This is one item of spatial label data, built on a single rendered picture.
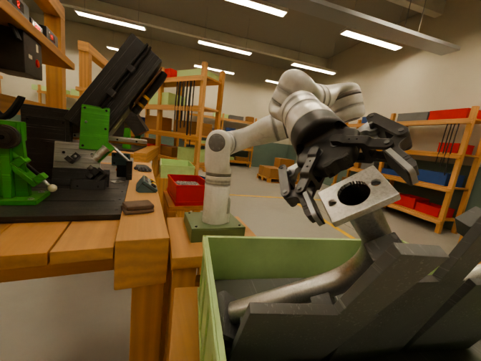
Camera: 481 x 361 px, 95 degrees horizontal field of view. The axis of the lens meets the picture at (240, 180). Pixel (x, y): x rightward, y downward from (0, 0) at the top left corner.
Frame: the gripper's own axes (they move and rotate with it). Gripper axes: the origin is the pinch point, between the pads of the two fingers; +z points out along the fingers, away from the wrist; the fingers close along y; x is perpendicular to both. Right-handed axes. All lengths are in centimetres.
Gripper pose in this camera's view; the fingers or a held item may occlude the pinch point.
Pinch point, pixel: (360, 198)
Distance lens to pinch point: 25.1
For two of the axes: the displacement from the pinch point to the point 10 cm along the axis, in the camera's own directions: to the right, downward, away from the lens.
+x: 5.8, 6.2, 5.3
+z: 0.5, 6.2, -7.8
